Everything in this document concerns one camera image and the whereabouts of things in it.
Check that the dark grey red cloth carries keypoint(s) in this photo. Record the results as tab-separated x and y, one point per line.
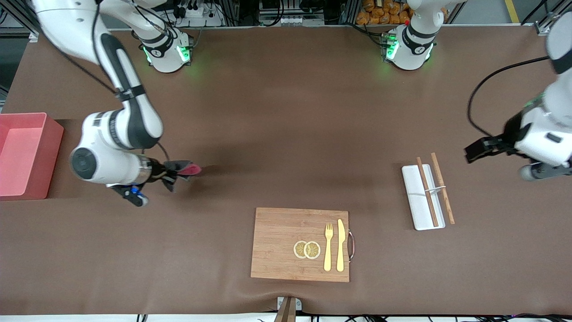
190	169

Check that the white power strip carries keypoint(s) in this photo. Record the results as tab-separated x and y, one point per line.
196	14
292	20

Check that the wooden cutting board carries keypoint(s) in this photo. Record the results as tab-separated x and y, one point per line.
281	241

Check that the thin white band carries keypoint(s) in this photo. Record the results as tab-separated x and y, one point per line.
435	188

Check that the aluminium frame post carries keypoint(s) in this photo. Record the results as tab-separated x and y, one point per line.
18	11

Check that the pile of orange buns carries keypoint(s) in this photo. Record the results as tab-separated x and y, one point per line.
384	13

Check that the brown wooden bar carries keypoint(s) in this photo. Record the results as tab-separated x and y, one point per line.
286	313

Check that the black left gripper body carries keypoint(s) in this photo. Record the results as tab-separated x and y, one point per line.
508	134

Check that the lemon slice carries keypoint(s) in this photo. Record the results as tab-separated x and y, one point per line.
298	249
313	250

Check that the yellow knife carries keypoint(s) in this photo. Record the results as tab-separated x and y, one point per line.
340	246

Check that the pink plastic bin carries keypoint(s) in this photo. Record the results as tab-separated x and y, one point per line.
24	152

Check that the yellow fork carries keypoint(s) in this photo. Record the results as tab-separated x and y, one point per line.
328	250

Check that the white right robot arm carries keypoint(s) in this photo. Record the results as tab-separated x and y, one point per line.
129	112

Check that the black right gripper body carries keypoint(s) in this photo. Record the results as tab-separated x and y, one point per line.
157	170

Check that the grey metal bracket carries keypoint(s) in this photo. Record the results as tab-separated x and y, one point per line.
298	304

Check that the white rectangular tray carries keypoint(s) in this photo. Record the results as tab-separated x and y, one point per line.
420	210

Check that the light brown chopstick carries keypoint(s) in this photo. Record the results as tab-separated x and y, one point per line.
443	190

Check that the dark brown chopstick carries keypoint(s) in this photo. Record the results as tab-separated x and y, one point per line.
426	192

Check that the brown table mat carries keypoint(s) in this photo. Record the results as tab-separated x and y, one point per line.
290	134

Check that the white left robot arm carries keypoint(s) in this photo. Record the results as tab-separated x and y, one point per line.
413	44

